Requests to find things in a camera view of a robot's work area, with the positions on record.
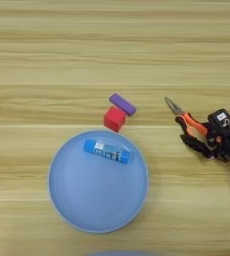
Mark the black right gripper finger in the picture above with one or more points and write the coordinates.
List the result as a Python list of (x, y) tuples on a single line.
[(208, 128), (195, 145)]

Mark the red cube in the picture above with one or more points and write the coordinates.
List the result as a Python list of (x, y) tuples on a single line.
[(114, 119)]

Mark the blue glue stick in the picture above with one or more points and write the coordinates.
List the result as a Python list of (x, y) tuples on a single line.
[(106, 151)]

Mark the light blue round plate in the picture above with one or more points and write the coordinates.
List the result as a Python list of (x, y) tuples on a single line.
[(97, 190)]

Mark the black box with white label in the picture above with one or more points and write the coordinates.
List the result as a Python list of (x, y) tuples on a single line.
[(222, 120)]

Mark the purple rectangular block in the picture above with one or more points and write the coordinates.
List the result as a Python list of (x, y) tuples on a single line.
[(122, 104)]

